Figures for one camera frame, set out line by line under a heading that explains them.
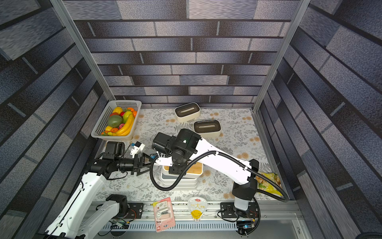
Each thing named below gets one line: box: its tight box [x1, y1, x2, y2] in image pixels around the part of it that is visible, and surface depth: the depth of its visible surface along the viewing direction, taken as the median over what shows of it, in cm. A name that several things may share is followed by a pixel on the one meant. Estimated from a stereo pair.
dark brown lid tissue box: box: [174, 102, 201, 123], surface depth 113 cm
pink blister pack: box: [152, 197, 176, 233], surface depth 73 cm
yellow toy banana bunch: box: [111, 114, 134, 136], surface depth 99 cm
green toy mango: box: [107, 115, 124, 128], surface depth 103 cm
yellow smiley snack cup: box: [187, 196, 208, 223], surface depth 68 cm
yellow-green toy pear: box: [122, 110, 133, 124], surface depth 106 cm
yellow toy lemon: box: [112, 106, 123, 115], surface depth 112 cm
